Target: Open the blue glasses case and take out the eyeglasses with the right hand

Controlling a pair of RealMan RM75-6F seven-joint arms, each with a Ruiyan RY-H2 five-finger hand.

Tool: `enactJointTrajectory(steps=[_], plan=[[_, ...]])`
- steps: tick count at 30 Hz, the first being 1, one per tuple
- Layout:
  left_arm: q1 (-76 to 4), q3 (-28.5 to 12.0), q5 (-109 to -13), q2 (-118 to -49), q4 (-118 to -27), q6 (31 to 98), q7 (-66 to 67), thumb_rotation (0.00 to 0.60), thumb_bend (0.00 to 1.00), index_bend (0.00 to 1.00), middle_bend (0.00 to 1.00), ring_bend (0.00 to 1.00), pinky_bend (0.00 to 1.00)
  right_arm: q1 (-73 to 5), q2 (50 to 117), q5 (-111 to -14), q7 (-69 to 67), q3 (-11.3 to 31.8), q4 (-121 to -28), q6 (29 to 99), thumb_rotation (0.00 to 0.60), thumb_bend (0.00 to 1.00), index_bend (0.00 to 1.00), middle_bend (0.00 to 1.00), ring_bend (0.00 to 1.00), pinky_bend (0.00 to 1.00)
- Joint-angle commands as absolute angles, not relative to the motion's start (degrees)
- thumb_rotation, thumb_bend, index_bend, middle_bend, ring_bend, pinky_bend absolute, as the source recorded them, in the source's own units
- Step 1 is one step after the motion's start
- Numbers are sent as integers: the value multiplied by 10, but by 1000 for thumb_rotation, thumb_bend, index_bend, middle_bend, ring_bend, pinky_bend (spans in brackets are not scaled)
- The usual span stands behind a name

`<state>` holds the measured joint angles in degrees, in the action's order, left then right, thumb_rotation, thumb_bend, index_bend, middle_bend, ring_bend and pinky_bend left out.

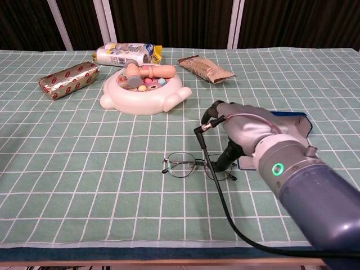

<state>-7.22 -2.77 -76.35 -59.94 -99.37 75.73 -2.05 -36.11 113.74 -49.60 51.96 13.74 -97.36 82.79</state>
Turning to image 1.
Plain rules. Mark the brown snack bar wrapper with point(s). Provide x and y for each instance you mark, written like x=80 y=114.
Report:
x=206 y=69

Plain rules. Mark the blue glasses case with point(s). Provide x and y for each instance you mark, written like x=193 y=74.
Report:
x=301 y=123

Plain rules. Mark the white aluminium frame post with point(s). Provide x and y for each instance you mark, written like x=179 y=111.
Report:
x=235 y=25
x=105 y=22
x=60 y=25

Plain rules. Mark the dark blue felt mat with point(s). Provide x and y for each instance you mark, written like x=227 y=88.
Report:
x=112 y=254

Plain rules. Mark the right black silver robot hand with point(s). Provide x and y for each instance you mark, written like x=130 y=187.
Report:
x=247 y=126

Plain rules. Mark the thin-framed eyeglasses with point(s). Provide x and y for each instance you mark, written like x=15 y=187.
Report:
x=180 y=153

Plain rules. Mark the green white checked tablecloth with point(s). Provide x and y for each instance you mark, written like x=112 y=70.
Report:
x=98 y=168

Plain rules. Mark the pink toy hammer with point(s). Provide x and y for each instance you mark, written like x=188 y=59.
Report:
x=157 y=71

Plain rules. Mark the gold foil snack pack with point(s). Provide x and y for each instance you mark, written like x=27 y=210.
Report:
x=69 y=81

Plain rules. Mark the white animal-shaped toy game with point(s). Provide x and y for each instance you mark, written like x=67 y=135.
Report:
x=140 y=101

